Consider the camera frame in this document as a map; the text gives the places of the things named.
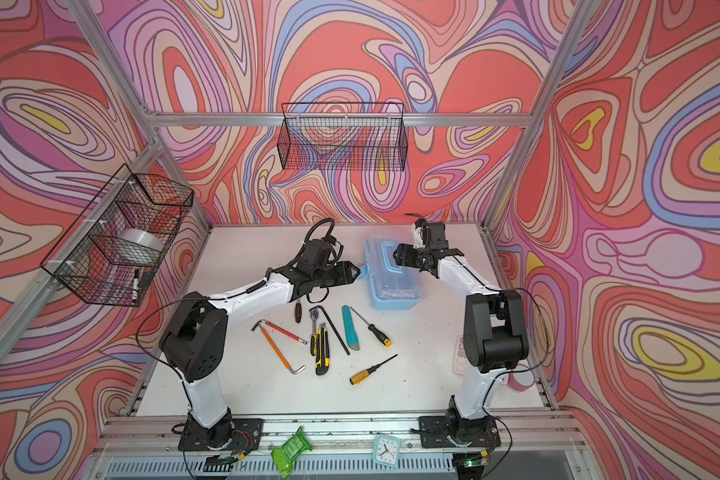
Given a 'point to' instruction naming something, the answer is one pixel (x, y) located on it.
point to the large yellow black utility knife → (323, 361)
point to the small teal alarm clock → (386, 450)
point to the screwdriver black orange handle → (378, 334)
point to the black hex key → (333, 327)
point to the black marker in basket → (135, 292)
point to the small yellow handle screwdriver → (365, 374)
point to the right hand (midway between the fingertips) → (406, 260)
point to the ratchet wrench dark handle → (298, 311)
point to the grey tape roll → (142, 237)
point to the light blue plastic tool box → (393, 287)
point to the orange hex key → (278, 351)
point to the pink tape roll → (520, 381)
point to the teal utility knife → (350, 330)
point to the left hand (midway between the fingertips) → (359, 270)
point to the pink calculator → (460, 361)
